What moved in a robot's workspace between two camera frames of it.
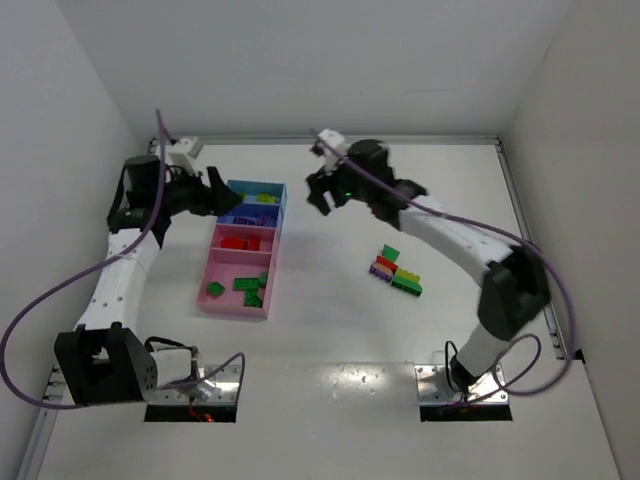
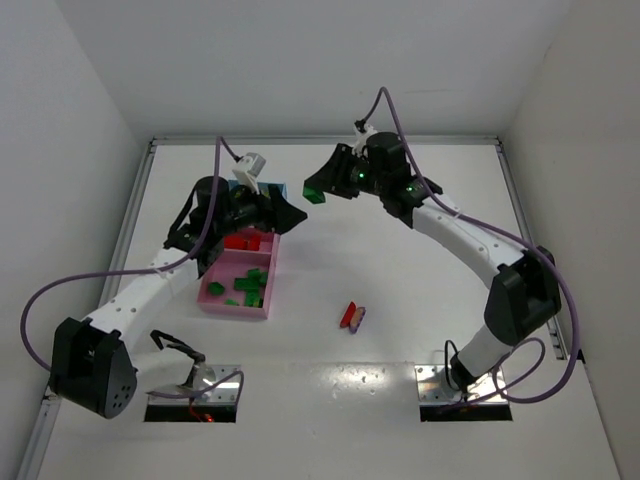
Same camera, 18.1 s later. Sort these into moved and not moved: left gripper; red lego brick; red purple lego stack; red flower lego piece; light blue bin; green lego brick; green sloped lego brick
Moved: left gripper; red purple lego stack; green sloped lego brick
Not moved: red flower lego piece; light blue bin; red lego brick; green lego brick
